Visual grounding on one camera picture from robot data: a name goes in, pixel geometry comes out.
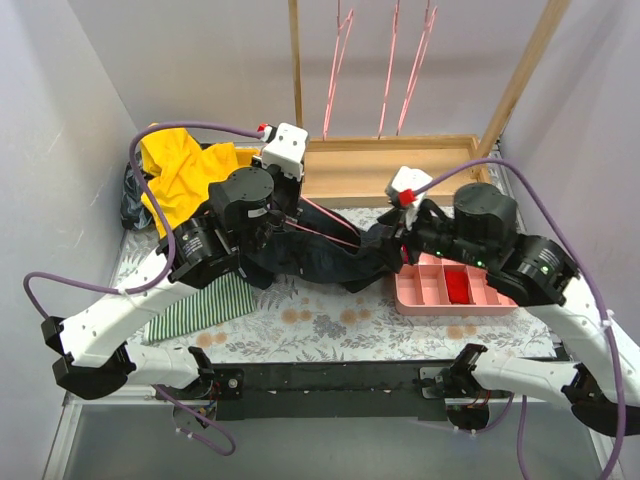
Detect pink hanger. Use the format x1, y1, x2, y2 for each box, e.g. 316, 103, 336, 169
377, 0, 401, 139
285, 197, 361, 250
396, 0, 438, 136
321, 1, 354, 140

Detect dark navy shorts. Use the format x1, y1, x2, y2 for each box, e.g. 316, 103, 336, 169
240, 223, 404, 293

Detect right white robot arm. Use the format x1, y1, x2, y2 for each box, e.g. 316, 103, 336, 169
398, 183, 639, 437

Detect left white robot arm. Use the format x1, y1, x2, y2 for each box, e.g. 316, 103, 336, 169
41, 165, 304, 400

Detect wooden hanger rack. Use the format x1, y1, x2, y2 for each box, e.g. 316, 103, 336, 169
302, 1, 570, 208

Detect red folded cloth middle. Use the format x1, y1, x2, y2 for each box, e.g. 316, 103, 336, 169
444, 269, 471, 305

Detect pink divided tray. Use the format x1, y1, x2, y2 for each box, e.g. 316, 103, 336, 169
394, 254, 517, 316

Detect yellow shirt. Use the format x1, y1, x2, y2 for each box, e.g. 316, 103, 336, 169
140, 128, 260, 228

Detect green white striped cloth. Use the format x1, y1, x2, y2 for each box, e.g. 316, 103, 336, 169
143, 273, 255, 344

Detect dark patterned garment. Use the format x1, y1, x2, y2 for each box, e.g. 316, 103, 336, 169
119, 162, 153, 231

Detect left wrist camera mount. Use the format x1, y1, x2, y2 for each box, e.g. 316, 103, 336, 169
257, 123, 310, 183

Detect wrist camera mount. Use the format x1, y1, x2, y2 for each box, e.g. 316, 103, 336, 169
257, 123, 310, 183
385, 166, 433, 230

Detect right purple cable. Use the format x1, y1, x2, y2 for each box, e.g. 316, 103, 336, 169
409, 157, 629, 480

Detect purple cable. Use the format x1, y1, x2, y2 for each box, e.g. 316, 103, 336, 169
22, 119, 266, 457
409, 157, 629, 480

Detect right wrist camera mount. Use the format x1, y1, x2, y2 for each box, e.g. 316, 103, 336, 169
385, 166, 433, 230

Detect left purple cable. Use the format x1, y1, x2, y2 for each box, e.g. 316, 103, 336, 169
22, 119, 266, 457

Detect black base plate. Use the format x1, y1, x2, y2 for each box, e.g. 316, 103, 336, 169
165, 360, 486, 421

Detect aluminium frame rail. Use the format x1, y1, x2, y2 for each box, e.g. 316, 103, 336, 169
45, 390, 612, 479

